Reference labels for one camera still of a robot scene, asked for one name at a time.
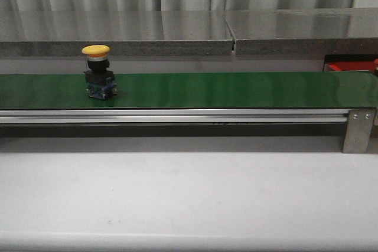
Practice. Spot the grey stone counter slab right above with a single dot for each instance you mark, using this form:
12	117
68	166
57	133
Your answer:
304	32

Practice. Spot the green conveyor belt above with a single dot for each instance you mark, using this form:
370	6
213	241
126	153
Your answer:
327	90

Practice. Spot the red mushroom push button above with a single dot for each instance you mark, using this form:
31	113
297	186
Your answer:
376	67

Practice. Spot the steel conveyor support bracket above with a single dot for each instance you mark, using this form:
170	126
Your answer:
359	128

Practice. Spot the grey stone counter slab left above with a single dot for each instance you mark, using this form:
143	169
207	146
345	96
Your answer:
150	33

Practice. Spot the aluminium conveyor side rail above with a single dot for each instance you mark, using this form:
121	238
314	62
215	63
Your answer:
174	116

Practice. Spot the red plastic tray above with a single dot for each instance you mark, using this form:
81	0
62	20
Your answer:
353	66

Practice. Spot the grey stone counter slab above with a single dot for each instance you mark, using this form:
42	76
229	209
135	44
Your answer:
150	33
304	32

